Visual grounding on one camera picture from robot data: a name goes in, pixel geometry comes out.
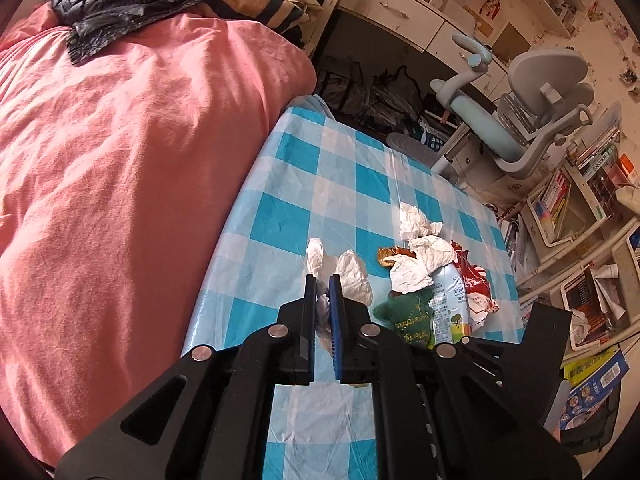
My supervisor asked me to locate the white tissue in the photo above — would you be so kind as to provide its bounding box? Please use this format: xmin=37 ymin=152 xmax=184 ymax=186
xmin=399 ymin=202 xmax=442 ymax=242
xmin=390 ymin=235 xmax=457 ymax=294
xmin=306 ymin=237 xmax=373 ymax=307

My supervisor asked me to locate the orange snack wrapper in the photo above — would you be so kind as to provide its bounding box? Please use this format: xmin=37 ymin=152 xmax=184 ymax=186
xmin=376 ymin=246 xmax=416 ymax=268

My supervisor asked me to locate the red snack bag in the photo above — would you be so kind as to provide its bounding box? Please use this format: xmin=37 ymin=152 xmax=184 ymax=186
xmin=450 ymin=240 xmax=499 ymax=332

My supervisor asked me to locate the green snack wrapper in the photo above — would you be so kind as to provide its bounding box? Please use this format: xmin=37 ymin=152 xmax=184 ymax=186
xmin=373 ymin=287 xmax=434 ymax=348

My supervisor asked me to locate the light blue snack packet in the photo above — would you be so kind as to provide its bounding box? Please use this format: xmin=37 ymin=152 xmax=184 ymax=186
xmin=430 ymin=263 xmax=471 ymax=344

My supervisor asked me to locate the blue checkered plastic cloth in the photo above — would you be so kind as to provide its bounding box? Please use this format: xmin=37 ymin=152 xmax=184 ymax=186
xmin=186 ymin=96 xmax=524 ymax=479

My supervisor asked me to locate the white bookshelf with books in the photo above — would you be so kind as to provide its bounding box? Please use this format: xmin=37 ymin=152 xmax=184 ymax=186
xmin=499 ymin=98 xmax=640 ymax=356

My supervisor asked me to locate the pink bed quilt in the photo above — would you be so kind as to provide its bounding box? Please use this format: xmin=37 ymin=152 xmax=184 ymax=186
xmin=1 ymin=5 xmax=316 ymax=465

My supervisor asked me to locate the grey blue office chair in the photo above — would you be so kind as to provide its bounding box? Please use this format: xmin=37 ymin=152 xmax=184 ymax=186
xmin=431 ymin=32 xmax=594 ymax=180

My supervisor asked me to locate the striped pillow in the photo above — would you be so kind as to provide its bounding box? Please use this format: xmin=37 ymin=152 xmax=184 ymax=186
xmin=206 ymin=0 xmax=310 ymax=48

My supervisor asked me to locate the white desk with drawers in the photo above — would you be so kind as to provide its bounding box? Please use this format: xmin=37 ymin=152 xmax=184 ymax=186
xmin=337 ymin=0 xmax=511 ymax=101

